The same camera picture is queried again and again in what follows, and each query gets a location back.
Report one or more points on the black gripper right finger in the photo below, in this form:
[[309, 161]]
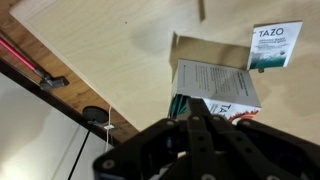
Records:
[[250, 153]]

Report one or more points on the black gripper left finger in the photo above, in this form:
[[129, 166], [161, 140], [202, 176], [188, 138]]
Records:
[[150, 150]]

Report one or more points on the white Tazo tea box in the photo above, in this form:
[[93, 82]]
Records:
[[216, 83]]

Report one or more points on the black round base foot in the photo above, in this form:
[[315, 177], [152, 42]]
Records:
[[96, 114]]

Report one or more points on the white green Tazo tea packet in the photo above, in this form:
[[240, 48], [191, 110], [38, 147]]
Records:
[[273, 45]]

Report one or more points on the red grey vacuum cleaner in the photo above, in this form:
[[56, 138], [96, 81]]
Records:
[[51, 82]]

